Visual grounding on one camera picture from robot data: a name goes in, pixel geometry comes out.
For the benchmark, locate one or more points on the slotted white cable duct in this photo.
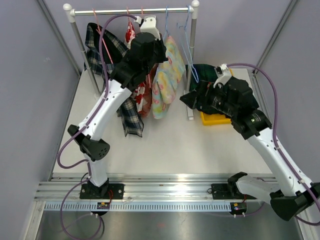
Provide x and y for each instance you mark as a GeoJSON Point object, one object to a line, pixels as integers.
{"type": "Point", "coordinates": [135, 206]}

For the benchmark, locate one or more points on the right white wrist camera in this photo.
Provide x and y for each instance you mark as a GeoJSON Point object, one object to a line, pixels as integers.
{"type": "Point", "coordinates": [224, 74]}

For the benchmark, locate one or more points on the aluminium mounting rail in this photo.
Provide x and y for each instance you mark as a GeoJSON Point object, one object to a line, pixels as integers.
{"type": "Point", "coordinates": [139, 187]}

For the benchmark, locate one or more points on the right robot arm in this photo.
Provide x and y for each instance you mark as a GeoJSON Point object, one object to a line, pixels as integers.
{"type": "Point", "coordinates": [294, 191]}

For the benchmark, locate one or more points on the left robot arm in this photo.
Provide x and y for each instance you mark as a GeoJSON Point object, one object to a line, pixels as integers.
{"type": "Point", "coordinates": [145, 51]}

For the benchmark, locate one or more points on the dark green plaid skirt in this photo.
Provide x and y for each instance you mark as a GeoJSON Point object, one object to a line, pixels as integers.
{"type": "Point", "coordinates": [234, 98]}

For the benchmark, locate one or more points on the red white floral skirt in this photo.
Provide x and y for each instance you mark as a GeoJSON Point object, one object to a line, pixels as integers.
{"type": "Point", "coordinates": [142, 93]}

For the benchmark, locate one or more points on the red beige checked skirt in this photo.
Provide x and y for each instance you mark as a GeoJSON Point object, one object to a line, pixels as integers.
{"type": "Point", "coordinates": [144, 111]}

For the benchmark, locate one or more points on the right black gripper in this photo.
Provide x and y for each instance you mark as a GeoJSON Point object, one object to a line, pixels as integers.
{"type": "Point", "coordinates": [203, 94]}

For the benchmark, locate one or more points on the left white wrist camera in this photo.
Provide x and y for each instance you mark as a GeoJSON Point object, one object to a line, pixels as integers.
{"type": "Point", "coordinates": [148, 24]}

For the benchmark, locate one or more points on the navy plaid skirt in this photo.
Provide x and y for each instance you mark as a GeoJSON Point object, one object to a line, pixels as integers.
{"type": "Point", "coordinates": [131, 120]}

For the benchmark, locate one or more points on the pastel floral skirt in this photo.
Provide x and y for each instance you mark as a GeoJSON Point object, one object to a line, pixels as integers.
{"type": "Point", "coordinates": [166, 80]}

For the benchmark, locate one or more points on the white metal clothes rack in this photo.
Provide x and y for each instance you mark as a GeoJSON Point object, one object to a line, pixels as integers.
{"type": "Point", "coordinates": [71, 14]}

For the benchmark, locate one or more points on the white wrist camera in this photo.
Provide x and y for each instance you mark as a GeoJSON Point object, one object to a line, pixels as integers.
{"type": "Point", "coordinates": [224, 74]}
{"type": "Point", "coordinates": [148, 24]}

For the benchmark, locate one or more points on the yellow plastic bin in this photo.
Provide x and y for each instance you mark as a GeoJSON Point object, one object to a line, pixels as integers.
{"type": "Point", "coordinates": [215, 118]}

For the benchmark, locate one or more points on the light blue hanger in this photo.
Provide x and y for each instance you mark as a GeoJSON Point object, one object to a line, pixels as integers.
{"type": "Point", "coordinates": [166, 32]}

